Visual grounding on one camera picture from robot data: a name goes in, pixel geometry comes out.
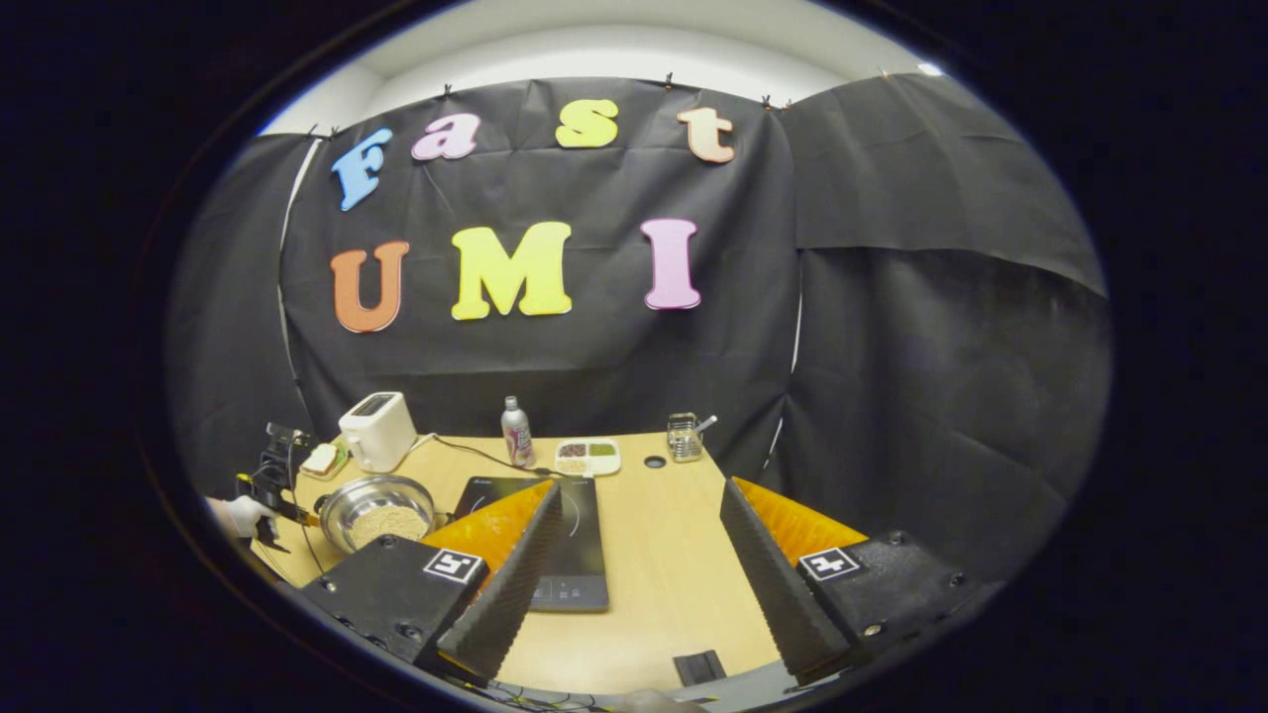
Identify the black induction cooktop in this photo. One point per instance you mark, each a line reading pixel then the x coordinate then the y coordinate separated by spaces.
pixel 580 545

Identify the white toaster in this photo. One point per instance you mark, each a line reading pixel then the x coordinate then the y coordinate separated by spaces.
pixel 381 436

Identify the stainless steel pot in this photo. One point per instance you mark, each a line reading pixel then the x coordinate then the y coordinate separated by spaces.
pixel 340 510

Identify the pile of soybeans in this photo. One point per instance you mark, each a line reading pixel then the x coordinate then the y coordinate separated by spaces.
pixel 391 523

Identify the toy bread slice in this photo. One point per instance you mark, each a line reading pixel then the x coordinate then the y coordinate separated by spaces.
pixel 319 458

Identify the metal spoon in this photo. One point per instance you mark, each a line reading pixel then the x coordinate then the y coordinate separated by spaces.
pixel 706 424

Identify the black backdrop cloth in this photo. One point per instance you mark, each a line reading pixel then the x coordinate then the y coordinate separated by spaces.
pixel 614 366

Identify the white divided bean tray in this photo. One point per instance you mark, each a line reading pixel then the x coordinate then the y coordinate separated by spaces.
pixel 587 458

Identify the silver drink bottle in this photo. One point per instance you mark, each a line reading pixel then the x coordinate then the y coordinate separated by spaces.
pixel 517 436

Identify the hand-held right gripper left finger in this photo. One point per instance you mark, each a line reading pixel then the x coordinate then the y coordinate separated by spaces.
pixel 510 594

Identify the small black block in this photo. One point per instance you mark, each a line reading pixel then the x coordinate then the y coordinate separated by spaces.
pixel 699 667

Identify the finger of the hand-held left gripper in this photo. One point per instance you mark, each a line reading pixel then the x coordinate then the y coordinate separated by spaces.
pixel 302 515

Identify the small green plate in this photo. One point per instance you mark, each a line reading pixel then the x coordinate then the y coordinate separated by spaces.
pixel 341 463

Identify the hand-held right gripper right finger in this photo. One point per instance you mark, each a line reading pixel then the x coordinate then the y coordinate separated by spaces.
pixel 768 584

